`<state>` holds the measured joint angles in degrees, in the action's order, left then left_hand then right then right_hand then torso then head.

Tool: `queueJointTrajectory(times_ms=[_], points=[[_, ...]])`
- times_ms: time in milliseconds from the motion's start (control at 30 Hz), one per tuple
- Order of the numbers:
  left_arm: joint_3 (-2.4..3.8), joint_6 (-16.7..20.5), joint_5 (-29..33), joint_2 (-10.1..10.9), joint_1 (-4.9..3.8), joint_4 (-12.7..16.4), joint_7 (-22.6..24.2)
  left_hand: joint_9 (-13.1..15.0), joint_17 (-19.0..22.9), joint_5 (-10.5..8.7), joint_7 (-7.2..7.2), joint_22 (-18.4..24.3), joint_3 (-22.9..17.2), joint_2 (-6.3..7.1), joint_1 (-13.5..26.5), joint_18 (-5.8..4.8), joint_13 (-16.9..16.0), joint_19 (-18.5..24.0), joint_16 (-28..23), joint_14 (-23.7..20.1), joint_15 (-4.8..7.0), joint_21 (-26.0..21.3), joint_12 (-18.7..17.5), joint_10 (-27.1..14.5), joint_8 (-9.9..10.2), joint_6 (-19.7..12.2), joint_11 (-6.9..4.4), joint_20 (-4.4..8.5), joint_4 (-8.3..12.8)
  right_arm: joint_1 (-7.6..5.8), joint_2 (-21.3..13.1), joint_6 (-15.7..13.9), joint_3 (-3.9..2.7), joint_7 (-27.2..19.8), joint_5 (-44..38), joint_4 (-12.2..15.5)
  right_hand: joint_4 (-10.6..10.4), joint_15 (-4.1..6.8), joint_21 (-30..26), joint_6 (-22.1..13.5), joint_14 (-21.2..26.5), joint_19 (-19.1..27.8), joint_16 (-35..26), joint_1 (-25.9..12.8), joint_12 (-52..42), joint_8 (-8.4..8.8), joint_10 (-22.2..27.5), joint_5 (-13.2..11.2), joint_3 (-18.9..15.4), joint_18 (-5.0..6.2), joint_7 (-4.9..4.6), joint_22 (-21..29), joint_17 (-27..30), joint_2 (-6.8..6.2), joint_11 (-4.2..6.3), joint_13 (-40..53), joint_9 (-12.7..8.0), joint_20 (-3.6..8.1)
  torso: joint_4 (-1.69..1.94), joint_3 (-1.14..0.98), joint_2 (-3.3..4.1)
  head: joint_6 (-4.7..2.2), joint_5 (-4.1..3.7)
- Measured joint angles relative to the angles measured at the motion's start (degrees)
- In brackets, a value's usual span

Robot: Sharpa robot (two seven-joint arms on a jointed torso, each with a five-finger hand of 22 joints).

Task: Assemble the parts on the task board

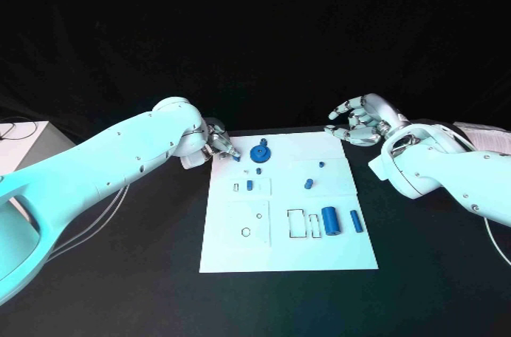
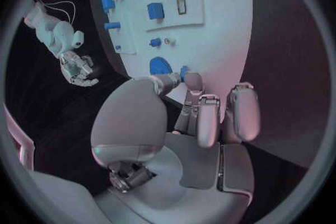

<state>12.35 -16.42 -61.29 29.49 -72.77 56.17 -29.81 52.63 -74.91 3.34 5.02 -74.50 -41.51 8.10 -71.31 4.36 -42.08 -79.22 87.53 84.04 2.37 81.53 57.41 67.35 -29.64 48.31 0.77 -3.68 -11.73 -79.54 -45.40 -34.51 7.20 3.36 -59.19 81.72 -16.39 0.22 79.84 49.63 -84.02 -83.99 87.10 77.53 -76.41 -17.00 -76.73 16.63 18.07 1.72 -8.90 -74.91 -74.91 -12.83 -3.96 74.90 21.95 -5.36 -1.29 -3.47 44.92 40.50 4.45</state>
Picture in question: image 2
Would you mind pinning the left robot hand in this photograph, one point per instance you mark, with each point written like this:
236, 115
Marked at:
131, 114

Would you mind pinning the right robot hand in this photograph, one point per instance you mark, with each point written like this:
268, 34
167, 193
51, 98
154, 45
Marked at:
77, 69

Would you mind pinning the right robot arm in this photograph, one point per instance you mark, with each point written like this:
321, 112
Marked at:
56, 31

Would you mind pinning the white task board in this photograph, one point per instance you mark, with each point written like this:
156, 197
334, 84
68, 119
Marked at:
210, 43

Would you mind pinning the small blue peg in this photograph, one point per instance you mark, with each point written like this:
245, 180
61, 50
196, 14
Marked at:
118, 47

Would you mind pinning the short blue cylinder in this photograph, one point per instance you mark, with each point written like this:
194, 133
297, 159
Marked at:
112, 25

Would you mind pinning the blue gear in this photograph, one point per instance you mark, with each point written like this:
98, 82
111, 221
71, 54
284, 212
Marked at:
160, 66

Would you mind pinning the small blue plug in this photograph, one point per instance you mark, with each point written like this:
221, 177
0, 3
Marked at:
155, 42

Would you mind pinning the blue block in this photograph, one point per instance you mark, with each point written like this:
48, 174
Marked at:
155, 10

